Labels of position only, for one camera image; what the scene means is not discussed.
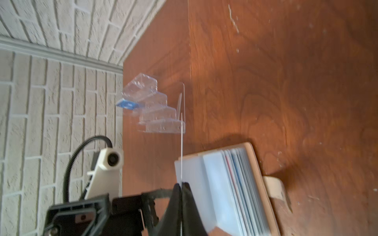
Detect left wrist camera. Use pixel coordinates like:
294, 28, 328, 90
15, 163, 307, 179
84, 147, 124, 201

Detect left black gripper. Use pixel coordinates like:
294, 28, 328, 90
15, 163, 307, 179
42, 189, 172, 236

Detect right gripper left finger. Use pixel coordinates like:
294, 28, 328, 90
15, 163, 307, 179
153, 183, 181, 236

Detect clear plastic organizer box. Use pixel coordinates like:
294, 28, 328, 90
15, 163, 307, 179
119, 73, 186, 134

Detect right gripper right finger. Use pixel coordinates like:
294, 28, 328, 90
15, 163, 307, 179
182, 183, 208, 236

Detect blue item in box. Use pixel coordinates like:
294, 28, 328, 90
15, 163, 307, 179
116, 98, 140, 110

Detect left black corrugated cable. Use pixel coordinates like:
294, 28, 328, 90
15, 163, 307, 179
62, 135, 113, 204

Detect left corner aluminium post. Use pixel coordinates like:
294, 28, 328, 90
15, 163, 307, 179
1, 36, 123, 74

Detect tan leather card holder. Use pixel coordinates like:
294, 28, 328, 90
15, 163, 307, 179
174, 142, 291, 236

